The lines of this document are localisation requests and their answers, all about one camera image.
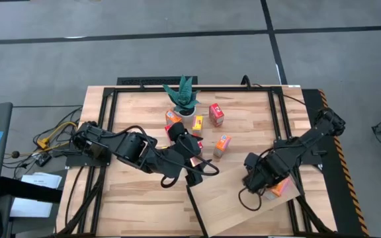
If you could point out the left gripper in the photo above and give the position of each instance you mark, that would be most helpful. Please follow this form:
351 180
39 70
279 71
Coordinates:
188 145

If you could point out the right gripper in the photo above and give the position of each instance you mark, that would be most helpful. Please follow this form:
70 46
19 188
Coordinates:
263 170

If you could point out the orange Frosted Mini-Wheats box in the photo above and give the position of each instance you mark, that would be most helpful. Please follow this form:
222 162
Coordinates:
223 143
172 117
280 190

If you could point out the red Froot Loops cereal box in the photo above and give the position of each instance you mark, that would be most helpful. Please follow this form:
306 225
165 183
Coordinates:
200 147
216 114
167 129

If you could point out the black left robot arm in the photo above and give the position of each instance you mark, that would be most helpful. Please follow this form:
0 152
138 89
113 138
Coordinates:
127 148

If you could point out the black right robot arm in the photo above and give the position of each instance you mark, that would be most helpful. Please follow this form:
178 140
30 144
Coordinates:
309 139

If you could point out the green plant in white pot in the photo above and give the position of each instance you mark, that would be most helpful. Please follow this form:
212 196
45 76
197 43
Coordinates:
184 96

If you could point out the black mat with hazard stripe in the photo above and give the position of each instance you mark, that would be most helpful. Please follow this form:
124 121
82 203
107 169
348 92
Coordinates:
332 205

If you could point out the black power adapter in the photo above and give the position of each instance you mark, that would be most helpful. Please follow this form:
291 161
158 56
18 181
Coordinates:
42 159

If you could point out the white paper sheets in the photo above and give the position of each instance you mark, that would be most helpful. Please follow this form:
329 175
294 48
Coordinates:
45 180

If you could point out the black stand bar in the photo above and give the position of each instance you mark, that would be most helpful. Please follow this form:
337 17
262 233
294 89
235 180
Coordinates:
28 191

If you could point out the black ball knob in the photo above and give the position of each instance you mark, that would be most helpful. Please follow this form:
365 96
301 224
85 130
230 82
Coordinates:
15 154

